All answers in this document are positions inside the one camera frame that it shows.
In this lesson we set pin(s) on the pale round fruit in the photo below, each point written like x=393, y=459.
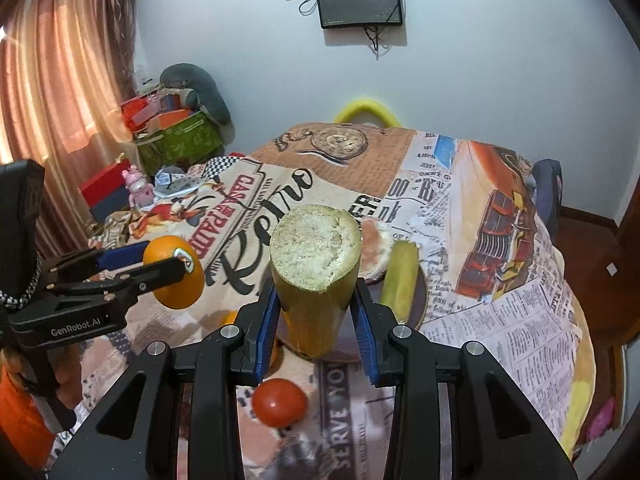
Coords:
x=374, y=250

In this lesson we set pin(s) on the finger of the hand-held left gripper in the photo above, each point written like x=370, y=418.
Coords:
x=150, y=277
x=117, y=257

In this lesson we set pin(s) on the green cucumber half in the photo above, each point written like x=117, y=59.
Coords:
x=400, y=280

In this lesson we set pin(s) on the red tomato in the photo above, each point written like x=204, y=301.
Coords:
x=279, y=402

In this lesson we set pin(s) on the yellow chair back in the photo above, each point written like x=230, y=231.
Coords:
x=365, y=107

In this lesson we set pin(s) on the orange with sticker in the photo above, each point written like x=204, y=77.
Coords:
x=167, y=294

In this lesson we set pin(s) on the large red box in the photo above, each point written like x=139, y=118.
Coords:
x=102, y=185

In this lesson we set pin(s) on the green patterned box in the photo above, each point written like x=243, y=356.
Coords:
x=185, y=142

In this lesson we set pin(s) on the printed tablecloth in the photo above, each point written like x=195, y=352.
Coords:
x=450, y=240

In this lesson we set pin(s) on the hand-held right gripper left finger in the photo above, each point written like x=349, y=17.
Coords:
x=265, y=332

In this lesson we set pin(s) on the pink toy figure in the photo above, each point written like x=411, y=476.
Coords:
x=139, y=187

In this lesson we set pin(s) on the dark blue chair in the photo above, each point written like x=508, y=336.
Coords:
x=549, y=195

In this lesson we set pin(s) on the orange cardboard box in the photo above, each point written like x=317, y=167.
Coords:
x=170, y=119

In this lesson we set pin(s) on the small red box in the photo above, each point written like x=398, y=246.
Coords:
x=135, y=110

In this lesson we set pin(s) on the blue white cloth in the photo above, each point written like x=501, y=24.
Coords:
x=172, y=182

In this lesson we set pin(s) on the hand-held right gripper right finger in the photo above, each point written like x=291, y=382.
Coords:
x=361, y=335

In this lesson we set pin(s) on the pink plastic object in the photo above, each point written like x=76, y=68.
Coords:
x=600, y=422

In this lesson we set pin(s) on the grey plush pillow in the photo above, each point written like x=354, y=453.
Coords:
x=200, y=85

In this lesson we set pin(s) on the pink curtain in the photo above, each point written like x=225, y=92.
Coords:
x=55, y=85

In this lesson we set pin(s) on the dark brown plate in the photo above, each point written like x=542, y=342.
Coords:
x=417, y=305

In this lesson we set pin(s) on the small black monitor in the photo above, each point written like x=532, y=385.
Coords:
x=360, y=2

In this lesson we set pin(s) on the white wall socket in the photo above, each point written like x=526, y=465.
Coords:
x=611, y=269

